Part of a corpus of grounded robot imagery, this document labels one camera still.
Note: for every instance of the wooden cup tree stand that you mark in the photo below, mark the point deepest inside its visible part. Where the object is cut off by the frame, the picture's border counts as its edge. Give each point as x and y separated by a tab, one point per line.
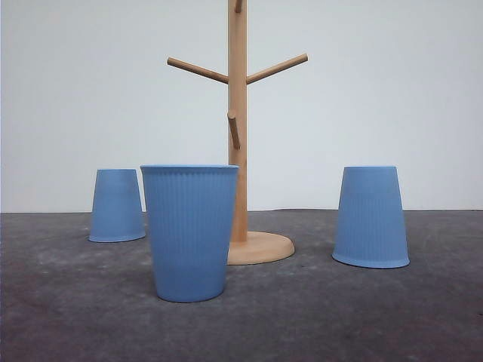
247	248

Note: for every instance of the blue ribbed cup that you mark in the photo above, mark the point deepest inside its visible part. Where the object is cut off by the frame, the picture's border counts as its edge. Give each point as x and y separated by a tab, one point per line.
369	227
116	213
190	209

